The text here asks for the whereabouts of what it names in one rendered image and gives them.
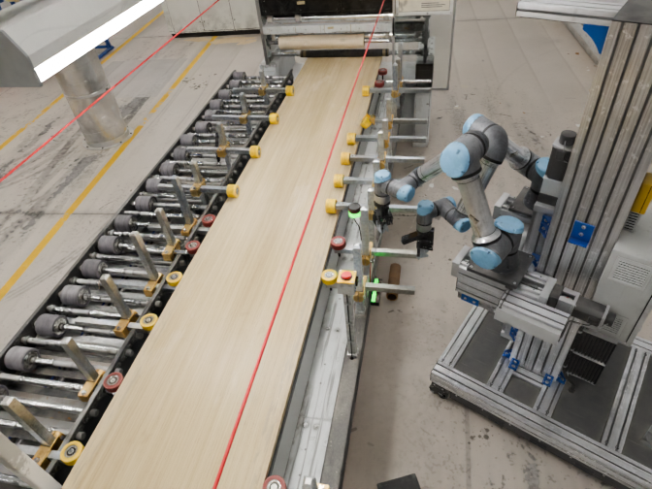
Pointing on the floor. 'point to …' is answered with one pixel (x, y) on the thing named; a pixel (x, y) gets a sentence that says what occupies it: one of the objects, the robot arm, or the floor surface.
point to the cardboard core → (394, 279)
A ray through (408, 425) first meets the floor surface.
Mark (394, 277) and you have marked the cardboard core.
